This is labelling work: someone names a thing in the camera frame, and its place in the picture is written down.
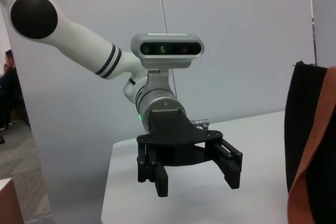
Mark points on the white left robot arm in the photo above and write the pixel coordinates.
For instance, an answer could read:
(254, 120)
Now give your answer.
(84, 45)

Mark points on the wooden box furniture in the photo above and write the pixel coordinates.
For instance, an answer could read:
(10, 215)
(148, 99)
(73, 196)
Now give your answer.
(8, 203)

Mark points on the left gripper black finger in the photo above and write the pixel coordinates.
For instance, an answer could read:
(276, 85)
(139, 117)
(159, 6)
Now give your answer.
(160, 179)
(231, 166)

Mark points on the seated person in black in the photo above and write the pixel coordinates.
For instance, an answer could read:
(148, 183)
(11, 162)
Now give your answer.
(10, 85)

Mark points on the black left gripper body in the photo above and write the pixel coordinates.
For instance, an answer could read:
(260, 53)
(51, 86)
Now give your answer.
(170, 134)

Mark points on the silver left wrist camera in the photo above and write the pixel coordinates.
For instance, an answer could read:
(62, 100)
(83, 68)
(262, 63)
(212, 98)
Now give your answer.
(162, 62)

